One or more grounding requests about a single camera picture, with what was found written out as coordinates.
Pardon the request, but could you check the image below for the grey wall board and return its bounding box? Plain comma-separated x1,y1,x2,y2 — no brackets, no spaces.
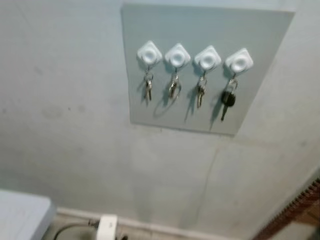
121,2,296,137

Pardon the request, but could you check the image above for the white square wall hook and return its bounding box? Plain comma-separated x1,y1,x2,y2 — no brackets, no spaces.
164,43,192,69
136,41,163,67
224,48,254,75
194,45,222,72

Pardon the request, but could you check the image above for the brown ribbed door frame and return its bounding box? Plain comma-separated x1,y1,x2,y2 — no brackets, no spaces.
252,177,320,240

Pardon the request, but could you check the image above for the silver key with large ring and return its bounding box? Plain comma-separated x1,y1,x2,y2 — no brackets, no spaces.
167,70,182,101

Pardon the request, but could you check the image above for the white folding plastic table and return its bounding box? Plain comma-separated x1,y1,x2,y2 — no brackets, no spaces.
0,189,56,240

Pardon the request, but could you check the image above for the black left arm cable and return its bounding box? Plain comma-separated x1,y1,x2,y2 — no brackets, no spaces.
52,220,98,240

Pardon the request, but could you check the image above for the silver key on ring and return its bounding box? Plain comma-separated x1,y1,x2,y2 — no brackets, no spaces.
144,70,154,103
196,74,207,109

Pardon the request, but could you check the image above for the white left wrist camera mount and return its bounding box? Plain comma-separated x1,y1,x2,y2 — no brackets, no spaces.
96,215,119,240

